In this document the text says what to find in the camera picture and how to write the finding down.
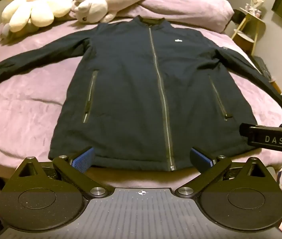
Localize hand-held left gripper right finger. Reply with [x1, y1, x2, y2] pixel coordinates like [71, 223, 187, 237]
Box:
[175, 147, 280, 200]

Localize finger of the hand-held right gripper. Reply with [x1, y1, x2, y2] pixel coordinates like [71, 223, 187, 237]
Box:
[239, 122, 282, 153]

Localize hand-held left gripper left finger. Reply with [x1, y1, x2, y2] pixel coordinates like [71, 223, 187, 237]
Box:
[6, 146, 109, 200]

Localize dark navy zip jacket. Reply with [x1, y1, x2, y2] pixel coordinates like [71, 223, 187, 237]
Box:
[0, 15, 282, 172]

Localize dark hanging clothes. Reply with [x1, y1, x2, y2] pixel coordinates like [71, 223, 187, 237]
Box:
[232, 9, 243, 27]

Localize black bag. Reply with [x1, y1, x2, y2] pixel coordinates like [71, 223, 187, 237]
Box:
[252, 55, 272, 80]

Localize purple bed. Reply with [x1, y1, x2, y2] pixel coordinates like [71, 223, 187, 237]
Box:
[0, 17, 282, 180]

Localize yellow side table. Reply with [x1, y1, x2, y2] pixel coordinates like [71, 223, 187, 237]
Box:
[231, 6, 266, 55]

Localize long pale plush toy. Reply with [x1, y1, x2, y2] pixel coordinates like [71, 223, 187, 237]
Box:
[71, 0, 169, 24]

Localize cream flower plush toy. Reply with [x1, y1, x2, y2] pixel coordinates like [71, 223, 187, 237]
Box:
[1, 0, 72, 33]

